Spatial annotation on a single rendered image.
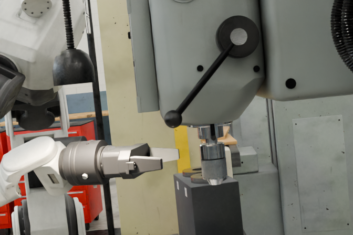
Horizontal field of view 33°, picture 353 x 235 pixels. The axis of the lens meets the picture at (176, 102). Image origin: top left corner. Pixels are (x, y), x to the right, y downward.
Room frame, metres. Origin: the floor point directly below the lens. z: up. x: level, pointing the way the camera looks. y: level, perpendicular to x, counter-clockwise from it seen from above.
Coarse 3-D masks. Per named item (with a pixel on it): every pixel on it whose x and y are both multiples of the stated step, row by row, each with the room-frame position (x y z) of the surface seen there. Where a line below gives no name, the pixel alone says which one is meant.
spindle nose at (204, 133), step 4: (200, 128) 1.10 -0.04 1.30; (204, 128) 1.09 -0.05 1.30; (208, 128) 1.09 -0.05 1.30; (216, 128) 1.09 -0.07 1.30; (220, 128) 1.09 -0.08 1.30; (200, 132) 1.10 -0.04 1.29; (204, 132) 1.09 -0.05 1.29; (208, 132) 1.09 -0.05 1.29; (216, 132) 1.09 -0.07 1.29; (220, 132) 1.09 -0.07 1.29; (200, 136) 1.10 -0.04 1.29; (204, 136) 1.09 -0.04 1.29; (208, 136) 1.09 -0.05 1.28; (216, 136) 1.09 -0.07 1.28; (220, 136) 1.09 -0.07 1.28
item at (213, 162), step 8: (200, 152) 1.10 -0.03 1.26; (208, 152) 1.09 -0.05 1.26; (216, 152) 1.09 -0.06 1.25; (224, 152) 1.10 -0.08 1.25; (208, 160) 1.09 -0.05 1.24; (216, 160) 1.09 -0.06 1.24; (224, 160) 1.10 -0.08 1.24; (208, 168) 1.09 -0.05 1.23; (216, 168) 1.09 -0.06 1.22; (224, 168) 1.10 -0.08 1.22; (208, 176) 1.09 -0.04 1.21; (216, 176) 1.09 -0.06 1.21; (224, 176) 1.10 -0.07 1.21
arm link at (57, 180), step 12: (60, 144) 1.20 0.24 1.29; (72, 144) 1.18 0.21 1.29; (60, 156) 1.18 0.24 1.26; (72, 156) 1.16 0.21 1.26; (36, 168) 1.18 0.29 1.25; (48, 168) 1.17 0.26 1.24; (60, 168) 1.17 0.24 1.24; (72, 168) 1.15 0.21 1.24; (48, 180) 1.20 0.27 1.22; (60, 180) 1.19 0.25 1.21; (72, 180) 1.16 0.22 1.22; (48, 192) 1.23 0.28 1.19; (60, 192) 1.22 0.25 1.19
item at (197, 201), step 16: (176, 176) 1.59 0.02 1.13; (192, 176) 1.48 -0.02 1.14; (176, 192) 1.60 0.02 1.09; (192, 192) 1.41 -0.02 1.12; (208, 192) 1.42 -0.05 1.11; (224, 192) 1.43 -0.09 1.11; (176, 208) 1.62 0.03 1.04; (192, 208) 1.42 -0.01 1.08; (208, 208) 1.42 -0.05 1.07; (224, 208) 1.43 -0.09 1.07; (240, 208) 1.44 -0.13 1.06; (192, 224) 1.43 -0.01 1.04; (208, 224) 1.42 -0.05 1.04; (224, 224) 1.43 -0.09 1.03; (240, 224) 1.43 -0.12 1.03
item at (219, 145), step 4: (200, 144) 1.11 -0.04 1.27; (204, 144) 1.10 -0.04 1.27; (208, 144) 1.10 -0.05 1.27; (212, 144) 1.09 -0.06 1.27; (216, 144) 1.09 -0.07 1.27; (220, 144) 1.09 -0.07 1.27; (200, 148) 1.10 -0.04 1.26; (204, 148) 1.09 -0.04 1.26; (208, 148) 1.09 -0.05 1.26; (212, 148) 1.09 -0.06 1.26; (216, 148) 1.09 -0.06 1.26; (220, 148) 1.09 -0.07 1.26
